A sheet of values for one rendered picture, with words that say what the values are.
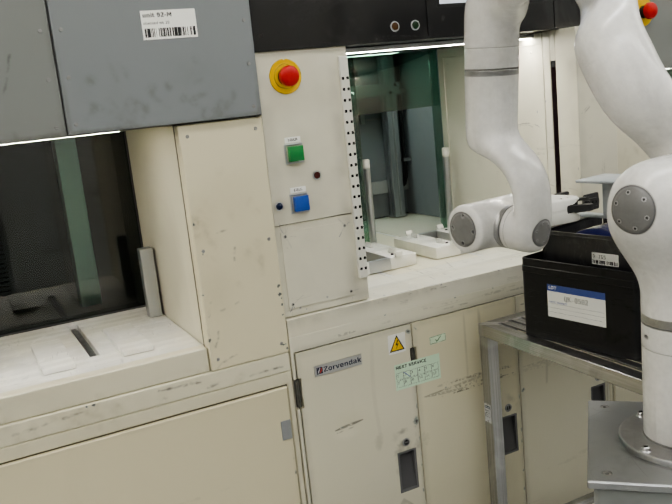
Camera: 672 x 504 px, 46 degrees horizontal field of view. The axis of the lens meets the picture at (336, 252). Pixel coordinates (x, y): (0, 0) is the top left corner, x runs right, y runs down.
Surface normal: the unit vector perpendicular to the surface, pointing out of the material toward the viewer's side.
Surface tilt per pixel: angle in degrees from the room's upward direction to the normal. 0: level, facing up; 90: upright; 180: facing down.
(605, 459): 0
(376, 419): 90
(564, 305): 90
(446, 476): 90
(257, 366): 90
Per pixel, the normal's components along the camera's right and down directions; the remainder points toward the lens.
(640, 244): -0.58, 0.73
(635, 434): -0.10, -0.97
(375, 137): 0.46, 0.14
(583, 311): -0.80, 0.20
